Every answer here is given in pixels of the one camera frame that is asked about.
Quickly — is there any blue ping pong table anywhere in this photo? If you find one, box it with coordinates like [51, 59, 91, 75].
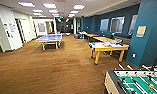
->
[35, 33, 64, 51]

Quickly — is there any interior window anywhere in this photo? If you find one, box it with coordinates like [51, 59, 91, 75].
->
[110, 16, 126, 34]
[128, 14, 138, 36]
[99, 18, 110, 33]

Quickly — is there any ceiling light panel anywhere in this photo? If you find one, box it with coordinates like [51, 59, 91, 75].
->
[17, 2, 36, 8]
[73, 4, 86, 10]
[42, 3, 57, 9]

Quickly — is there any dark long sofa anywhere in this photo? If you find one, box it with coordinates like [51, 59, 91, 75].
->
[103, 31, 132, 46]

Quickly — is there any wooden foosball table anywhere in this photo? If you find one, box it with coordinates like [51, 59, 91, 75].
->
[103, 64, 157, 94]

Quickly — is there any yellow wall notice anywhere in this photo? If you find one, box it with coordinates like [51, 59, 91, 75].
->
[136, 25, 147, 38]

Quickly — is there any white wall sign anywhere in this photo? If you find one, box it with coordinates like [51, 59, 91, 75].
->
[7, 22, 18, 34]

